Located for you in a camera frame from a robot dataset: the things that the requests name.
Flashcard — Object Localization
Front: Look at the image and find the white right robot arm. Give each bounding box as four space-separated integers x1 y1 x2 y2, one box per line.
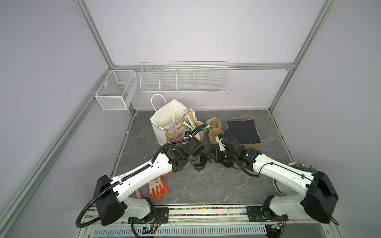
216 135 339 224

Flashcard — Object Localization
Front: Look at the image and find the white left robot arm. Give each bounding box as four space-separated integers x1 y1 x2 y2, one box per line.
75 137 207 228

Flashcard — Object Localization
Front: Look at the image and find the pink metal bucket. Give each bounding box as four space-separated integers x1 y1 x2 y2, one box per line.
196 121 205 141

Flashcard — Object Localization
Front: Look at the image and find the cartoon animal paper bag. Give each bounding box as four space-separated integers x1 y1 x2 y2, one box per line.
150 99 199 146

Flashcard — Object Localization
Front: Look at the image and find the brown pulp cup carrier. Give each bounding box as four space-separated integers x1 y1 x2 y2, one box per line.
208 118 223 144

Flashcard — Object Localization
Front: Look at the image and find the red white garden glove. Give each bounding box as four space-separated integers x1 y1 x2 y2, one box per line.
148 174 171 200

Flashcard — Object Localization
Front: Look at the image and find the purple pink trowel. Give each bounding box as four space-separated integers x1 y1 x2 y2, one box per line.
136 190 142 199

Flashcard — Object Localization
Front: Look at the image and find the potted green plant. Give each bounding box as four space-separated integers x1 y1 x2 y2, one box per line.
272 162 317 196

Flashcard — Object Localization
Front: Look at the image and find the white mesh box basket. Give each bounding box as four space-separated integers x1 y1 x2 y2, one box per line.
95 70 139 111

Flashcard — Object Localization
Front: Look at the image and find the white wire shelf basket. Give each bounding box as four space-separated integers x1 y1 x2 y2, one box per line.
140 61 230 93

